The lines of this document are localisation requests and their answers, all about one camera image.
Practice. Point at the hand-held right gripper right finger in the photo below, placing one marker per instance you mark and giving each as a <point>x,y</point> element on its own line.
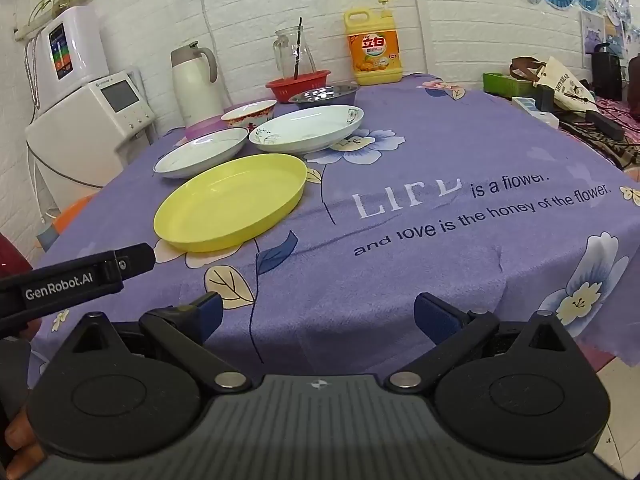
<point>434,316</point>

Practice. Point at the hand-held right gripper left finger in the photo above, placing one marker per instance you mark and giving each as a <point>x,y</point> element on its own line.
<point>210,309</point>

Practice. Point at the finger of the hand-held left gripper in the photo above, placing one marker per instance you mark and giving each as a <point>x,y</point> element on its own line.
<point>132,259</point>

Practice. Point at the yellow plastic plate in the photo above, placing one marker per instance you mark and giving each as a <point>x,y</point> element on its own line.
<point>230,200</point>

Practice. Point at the small white deep plate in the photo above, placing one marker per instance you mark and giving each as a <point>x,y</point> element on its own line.
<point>200,152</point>

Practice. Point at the red patterned white bowl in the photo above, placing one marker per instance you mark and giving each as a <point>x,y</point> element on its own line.
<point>247,119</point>

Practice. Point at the large white floral plate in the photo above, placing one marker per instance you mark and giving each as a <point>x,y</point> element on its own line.
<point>305,127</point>

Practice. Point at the person's left hand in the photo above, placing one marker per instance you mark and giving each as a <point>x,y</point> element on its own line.
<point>20,435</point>

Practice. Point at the dark red cloth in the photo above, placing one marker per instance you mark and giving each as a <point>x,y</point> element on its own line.
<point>12,257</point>

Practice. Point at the white countertop appliance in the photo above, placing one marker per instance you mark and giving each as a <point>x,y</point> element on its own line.
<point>75,130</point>

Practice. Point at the white thermos jug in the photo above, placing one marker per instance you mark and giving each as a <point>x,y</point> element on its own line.
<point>195,90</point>

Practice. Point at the purple flower-print tablecloth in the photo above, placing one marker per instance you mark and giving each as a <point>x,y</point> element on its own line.
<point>400,135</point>

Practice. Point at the red plastic bowl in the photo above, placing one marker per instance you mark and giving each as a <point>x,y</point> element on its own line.
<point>280,87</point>

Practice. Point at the white water purifier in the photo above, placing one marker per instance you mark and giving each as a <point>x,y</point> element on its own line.
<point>82,35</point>

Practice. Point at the white power strip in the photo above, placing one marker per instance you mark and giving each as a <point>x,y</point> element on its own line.
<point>530,107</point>

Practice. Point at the steel bowl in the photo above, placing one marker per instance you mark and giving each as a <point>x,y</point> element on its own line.
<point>320,95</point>

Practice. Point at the green box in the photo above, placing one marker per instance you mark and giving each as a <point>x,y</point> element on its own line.
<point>495,82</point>

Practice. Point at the patterned cloth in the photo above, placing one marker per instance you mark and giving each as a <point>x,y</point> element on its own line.
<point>615,152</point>

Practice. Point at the clear glass pitcher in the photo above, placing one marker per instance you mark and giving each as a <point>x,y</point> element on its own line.
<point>285,55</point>

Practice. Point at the cream printed tote bag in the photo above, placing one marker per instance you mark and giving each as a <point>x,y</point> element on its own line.
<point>565,90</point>

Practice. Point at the brown bag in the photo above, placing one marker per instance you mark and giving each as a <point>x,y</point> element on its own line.
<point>525,67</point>

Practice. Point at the yellow detergent bottle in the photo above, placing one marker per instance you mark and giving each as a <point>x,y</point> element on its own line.
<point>372,55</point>

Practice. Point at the black stirring stick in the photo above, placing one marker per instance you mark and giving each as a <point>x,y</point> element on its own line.
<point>298,45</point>

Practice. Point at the wall poster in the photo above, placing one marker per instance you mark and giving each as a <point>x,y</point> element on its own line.
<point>592,37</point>

